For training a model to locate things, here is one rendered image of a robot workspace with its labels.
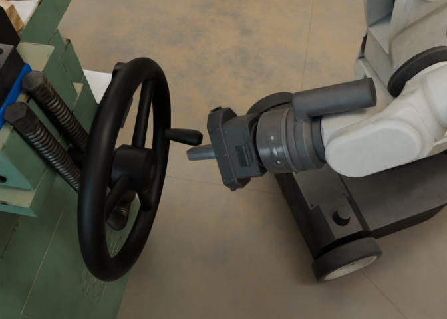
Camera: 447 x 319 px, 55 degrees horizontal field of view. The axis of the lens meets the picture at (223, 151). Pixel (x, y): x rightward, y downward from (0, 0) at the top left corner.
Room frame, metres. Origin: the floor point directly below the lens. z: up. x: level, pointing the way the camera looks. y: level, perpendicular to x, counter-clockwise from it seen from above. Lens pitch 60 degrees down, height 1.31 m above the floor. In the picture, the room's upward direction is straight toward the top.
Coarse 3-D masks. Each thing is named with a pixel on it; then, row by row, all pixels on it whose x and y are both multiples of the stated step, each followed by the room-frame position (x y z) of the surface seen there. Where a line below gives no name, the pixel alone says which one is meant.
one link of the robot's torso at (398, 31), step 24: (384, 0) 0.66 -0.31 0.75; (408, 0) 0.54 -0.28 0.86; (432, 0) 0.53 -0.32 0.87; (384, 24) 0.65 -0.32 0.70; (408, 24) 0.53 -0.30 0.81; (432, 24) 0.59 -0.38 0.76; (384, 48) 0.60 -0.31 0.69; (408, 48) 0.58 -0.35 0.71; (432, 48) 0.60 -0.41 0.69; (384, 72) 0.59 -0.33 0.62; (408, 72) 0.57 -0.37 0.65
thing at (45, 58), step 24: (24, 48) 0.34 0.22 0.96; (48, 48) 0.34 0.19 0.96; (48, 72) 0.31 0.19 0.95; (24, 96) 0.27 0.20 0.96; (72, 96) 0.33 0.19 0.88; (48, 120) 0.28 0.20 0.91; (0, 144) 0.21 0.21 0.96; (24, 144) 0.23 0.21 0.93; (0, 168) 0.21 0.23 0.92; (24, 168) 0.21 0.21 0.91
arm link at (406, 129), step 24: (408, 96) 0.29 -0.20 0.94; (384, 120) 0.26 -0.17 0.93; (408, 120) 0.26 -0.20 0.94; (432, 120) 0.26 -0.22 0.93; (336, 144) 0.26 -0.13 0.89; (360, 144) 0.25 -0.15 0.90; (384, 144) 0.25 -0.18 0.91; (408, 144) 0.24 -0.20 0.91; (432, 144) 0.25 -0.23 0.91; (336, 168) 0.25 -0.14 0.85; (360, 168) 0.24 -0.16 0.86; (384, 168) 0.24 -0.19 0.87
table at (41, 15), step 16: (16, 0) 0.49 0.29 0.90; (32, 0) 0.49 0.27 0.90; (48, 0) 0.50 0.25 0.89; (64, 0) 0.54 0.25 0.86; (32, 16) 0.46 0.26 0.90; (48, 16) 0.49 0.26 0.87; (32, 32) 0.44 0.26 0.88; (48, 32) 0.47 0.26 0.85; (80, 96) 0.35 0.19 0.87; (80, 112) 0.33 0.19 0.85; (64, 144) 0.28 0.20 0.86; (48, 176) 0.23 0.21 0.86; (0, 192) 0.21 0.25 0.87; (16, 192) 0.21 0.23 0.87; (32, 192) 0.21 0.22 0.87; (48, 192) 0.22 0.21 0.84; (0, 208) 0.19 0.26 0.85; (16, 208) 0.19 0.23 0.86; (32, 208) 0.19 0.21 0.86
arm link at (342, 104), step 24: (312, 96) 0.32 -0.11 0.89; (336, 96) 0.31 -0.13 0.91; (360, 96) 0.30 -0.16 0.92; (384, 96) 0.35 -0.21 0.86; (288, 120) 0.31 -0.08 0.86; (312, 120) 0.31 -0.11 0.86; (336, 120) 0.30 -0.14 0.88; (360, 120) 0.29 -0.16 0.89; (288, 144) 0.28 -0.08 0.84; (312, 144) 0.28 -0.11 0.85; (312, 168) 0.27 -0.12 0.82
